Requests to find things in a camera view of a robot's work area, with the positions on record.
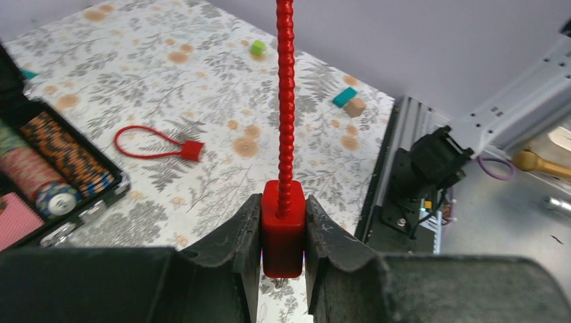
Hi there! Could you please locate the red cable padlock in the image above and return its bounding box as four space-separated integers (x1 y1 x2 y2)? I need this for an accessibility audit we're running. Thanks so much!
114 125 205 162
261 0 306 279

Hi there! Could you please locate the green cube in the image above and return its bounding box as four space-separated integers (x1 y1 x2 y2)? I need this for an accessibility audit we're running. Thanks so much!
250 40 266 57

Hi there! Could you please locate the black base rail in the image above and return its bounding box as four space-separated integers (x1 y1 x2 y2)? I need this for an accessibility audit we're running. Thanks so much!
355 96 460 254

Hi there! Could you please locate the teal block behind case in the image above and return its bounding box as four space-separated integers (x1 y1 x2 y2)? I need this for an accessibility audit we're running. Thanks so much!
20 69 38 81

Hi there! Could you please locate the black poker chip case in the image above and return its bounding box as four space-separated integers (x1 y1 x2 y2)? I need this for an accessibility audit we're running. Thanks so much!
1 49 131 250

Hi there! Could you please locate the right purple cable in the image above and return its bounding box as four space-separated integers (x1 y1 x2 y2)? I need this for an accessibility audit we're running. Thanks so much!
476 155 517 182

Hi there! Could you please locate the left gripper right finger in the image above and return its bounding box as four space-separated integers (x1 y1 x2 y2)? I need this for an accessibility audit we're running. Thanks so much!
305 196 570 322

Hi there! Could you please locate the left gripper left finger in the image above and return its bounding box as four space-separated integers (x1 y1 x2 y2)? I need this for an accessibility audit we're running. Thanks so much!
1 194 261 322

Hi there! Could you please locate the wooden cube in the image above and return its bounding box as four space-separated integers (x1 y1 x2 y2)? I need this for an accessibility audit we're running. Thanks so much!
344 98 367 118

